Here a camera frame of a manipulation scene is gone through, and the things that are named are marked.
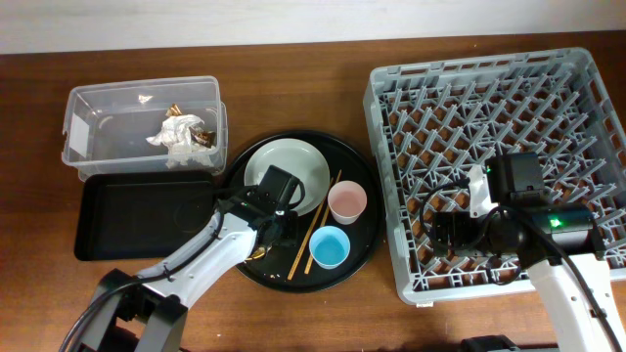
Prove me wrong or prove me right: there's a yellow bowl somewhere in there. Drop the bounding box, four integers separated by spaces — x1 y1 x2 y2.
246 246 268 261

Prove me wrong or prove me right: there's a blue cup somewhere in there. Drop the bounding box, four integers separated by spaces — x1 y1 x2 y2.
308 226 351 270

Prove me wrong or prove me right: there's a pink cup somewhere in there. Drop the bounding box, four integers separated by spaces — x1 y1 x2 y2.
328 181 368 225

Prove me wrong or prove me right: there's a white paper waste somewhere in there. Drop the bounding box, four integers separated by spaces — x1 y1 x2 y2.
146 104 217 168

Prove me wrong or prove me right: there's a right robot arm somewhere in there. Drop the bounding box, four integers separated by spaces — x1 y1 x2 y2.
428 203 625 351

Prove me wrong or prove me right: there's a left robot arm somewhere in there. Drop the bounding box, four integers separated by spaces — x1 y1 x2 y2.
61 185 304 351

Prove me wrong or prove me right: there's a grey dishwasher rack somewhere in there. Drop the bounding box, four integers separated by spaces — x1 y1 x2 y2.
364 48 625 306

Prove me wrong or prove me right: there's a clear plastic waste bin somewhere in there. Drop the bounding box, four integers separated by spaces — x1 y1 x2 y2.
62 76 228 180

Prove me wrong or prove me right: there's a left wooden chopstick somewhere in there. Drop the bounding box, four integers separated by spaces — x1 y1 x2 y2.
287 177 335 281

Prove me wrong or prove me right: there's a wooden chopstick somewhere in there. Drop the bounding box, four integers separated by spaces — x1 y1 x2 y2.
304 169 342 276
287 177 335 281

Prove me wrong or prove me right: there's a grey round plate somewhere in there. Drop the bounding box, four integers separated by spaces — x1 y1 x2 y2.
244 138 331 216

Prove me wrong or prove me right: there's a right wooden chopstick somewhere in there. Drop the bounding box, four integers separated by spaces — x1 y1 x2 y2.
304 169 342 276

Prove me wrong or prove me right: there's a black rectangular tray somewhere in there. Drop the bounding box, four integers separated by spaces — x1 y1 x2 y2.
73 171 214 261

